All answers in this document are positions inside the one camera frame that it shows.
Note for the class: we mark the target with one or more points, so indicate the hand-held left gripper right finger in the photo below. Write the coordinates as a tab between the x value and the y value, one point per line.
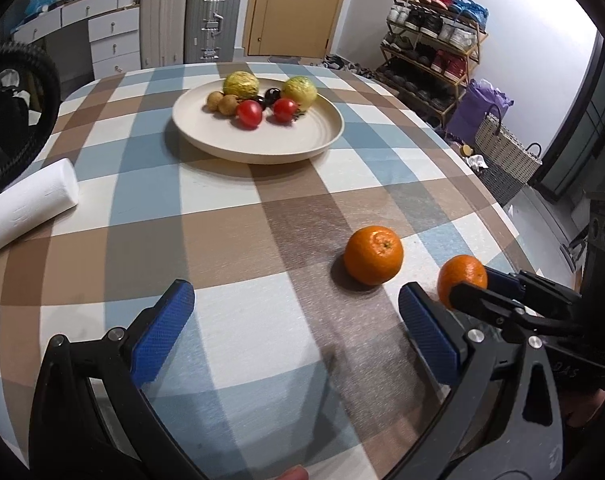
427	330

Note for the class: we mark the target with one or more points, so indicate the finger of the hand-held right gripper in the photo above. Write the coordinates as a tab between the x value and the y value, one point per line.
487	305
547	292

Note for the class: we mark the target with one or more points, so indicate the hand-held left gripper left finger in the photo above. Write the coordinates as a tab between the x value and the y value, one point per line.
165	330

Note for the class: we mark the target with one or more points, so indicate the orange mandarin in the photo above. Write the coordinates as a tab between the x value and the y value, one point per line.
457	275
374	255

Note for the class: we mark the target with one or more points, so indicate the beige round plate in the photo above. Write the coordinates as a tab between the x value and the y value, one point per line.
257	140

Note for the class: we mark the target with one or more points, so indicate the wrinkled golden yellow fruit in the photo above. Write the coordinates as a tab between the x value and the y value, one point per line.
240	85

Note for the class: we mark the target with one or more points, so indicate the yellow-green round fruit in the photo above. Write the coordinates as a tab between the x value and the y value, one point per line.
299	91

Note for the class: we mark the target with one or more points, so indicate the person's right hand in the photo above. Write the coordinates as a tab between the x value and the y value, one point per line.
585	407

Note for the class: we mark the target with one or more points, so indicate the person's left hand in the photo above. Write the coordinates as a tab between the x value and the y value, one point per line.
293	473

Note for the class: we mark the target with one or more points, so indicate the dark grey woven basket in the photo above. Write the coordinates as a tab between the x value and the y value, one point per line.
502	185

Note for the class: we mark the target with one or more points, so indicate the dark glass sliding door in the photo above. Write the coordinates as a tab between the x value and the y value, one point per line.
582	135

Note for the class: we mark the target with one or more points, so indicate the crumpled white paper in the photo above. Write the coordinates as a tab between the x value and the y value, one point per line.
477	161

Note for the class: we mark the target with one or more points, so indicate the light woven basket bag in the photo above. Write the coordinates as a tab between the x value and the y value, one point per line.
507	150

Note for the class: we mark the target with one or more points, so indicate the white paper towel roll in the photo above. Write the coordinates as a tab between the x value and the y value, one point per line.
30	205

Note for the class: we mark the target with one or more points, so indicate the purple bag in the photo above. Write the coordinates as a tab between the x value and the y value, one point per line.
477	105

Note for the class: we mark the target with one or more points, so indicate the red tomato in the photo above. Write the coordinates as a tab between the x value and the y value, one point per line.
285	109
249	113

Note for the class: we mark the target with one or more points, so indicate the brown longan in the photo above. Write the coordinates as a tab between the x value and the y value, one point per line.
228	105
214	100

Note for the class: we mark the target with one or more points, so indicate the dark purple grape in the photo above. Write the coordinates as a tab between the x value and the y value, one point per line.
271	95

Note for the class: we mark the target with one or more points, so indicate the shoe rack with shoes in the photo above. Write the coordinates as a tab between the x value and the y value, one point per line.
432	50

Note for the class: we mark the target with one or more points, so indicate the pile of shoes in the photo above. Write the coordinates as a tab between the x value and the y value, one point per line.
342	64

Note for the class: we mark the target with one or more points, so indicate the white drawer cabinet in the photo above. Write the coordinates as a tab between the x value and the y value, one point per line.
107	30

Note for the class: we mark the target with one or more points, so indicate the beige ribbed suitcase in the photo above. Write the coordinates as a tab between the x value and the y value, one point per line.
162	20

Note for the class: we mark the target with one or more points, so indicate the grey metal suitcase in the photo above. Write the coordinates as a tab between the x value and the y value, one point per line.
212	17

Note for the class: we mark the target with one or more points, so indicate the wooden door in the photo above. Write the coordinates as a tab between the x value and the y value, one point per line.
297	5

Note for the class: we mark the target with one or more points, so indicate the blue plastic bag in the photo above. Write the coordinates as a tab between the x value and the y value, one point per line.
42	1

